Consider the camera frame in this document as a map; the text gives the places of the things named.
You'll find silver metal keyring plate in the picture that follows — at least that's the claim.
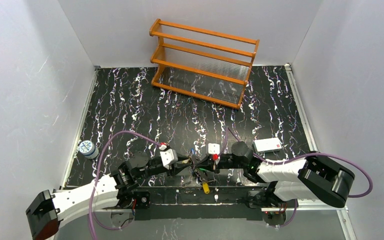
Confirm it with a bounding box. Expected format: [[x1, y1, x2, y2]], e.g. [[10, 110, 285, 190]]
[[189, 150, 211, 185]]

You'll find yellow key tag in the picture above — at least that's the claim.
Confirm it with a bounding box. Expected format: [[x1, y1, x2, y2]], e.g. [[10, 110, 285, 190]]
[[202, 182, 210, 194]]

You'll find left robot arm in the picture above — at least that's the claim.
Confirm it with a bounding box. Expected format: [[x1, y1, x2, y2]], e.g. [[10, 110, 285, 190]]
[[25, 149, 192, 240]]

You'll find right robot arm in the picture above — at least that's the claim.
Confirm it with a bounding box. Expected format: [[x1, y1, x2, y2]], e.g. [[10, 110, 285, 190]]
[[193, 141, 355, 208]]

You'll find white card box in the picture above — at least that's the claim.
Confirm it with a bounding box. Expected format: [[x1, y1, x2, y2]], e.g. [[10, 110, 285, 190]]
[[253, 137, 282, 154]]

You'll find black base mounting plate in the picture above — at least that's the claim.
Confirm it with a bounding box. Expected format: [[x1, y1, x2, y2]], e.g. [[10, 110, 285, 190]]
[[100, 186, 300, 222]]

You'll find blue white round tin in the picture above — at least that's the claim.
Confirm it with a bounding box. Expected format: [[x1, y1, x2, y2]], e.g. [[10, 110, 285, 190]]
[[78, 140, 99, 160]]

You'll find orange wooden rack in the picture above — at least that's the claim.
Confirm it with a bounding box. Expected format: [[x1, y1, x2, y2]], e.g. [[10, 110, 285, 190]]
[[149, 18, 260, 109]]

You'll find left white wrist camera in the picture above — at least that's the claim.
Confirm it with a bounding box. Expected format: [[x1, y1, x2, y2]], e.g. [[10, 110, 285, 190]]
[[158, 142, 178, 170]]

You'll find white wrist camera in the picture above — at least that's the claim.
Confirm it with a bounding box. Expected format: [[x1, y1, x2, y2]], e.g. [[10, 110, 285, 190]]
[[206, 143, 221, 165], [158, 142, 178, 170]]

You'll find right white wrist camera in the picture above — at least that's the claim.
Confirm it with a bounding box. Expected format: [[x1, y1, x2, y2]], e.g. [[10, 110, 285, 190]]
[[206, 143, 221, 165]]

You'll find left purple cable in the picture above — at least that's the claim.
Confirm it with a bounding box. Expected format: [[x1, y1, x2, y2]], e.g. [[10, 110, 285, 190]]
[[87, 130, 168, 240]]

